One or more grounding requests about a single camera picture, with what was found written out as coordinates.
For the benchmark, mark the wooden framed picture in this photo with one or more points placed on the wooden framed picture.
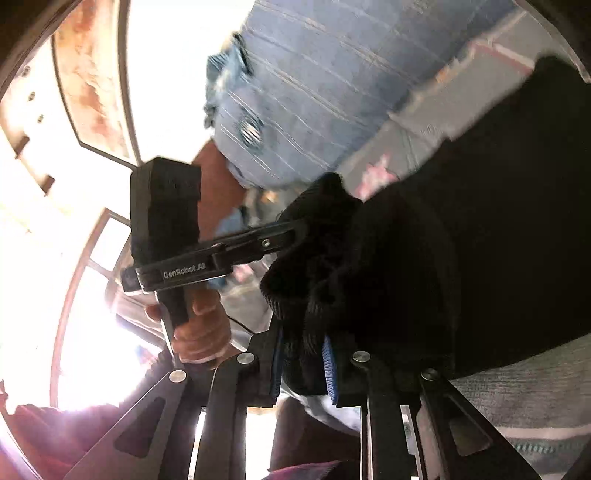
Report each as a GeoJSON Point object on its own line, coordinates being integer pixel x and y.
{"type": "Point", "coordinates": [92, 69]}

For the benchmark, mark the brown headboard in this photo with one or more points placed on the brown headboard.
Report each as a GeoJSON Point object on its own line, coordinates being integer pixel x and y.
{"type": "Point", "coordinates": [214, 184]}

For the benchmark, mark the light denim garment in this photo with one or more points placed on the light denim garment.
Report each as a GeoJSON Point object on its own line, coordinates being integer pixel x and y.
{"type": "Point", "coordinates": [224, 74]}

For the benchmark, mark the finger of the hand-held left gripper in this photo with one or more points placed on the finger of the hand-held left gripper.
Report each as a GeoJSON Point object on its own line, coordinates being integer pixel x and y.
{"type": "Point", "coordinates": [263, 240]}

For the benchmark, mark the blue plaid pillow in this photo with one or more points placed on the blue plaid pillow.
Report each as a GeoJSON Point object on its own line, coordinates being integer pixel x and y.
{"type": "Point", "coordinates": [300, 92]}

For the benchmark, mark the black pants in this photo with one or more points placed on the black pants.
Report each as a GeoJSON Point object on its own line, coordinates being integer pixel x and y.
{"type": "Point", "coordinates": [438, 230]}

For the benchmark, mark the person's left hand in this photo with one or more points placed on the person's left hand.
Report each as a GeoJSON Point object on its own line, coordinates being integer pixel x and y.
{"type": "Point", "coordinates": [203, 330]}

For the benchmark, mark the wooden window frame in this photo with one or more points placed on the wooden window frame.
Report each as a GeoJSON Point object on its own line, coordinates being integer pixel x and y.
{"type": "Point", "coordinates": [83, 286]}

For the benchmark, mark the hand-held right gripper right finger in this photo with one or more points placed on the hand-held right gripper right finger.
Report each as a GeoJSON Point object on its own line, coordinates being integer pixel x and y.
{"type": "Point", "coordinates": [330, 369]}

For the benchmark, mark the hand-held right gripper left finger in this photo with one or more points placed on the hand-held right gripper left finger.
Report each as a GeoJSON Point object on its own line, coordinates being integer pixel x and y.
{"type": "Point", "coordinates": [275, 369]}

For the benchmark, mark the grey star-print bedsheet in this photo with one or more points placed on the grey star-print bedsheet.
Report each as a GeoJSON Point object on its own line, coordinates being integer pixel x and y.
{"type": "Point", "coordinates": [508, 397]}

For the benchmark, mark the dark red cloth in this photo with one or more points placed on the dark red cloth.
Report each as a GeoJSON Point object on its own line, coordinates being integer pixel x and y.
{"type": "Point", "coordinates": [37, 438]}

